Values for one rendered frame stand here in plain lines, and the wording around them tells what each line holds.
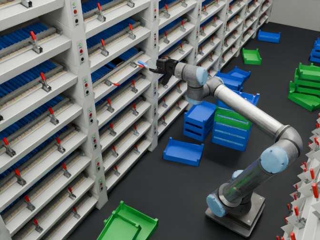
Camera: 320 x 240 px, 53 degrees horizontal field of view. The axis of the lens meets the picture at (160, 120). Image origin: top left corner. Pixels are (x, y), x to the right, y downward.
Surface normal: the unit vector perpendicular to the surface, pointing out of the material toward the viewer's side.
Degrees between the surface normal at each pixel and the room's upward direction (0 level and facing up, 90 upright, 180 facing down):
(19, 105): 18
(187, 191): 0
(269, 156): 83
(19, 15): 108
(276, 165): 83
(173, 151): 0
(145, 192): 0
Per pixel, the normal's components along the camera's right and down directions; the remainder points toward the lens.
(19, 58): 0.28, -0.66
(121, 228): -0.15, -0.59
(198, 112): 0.01, -0.79
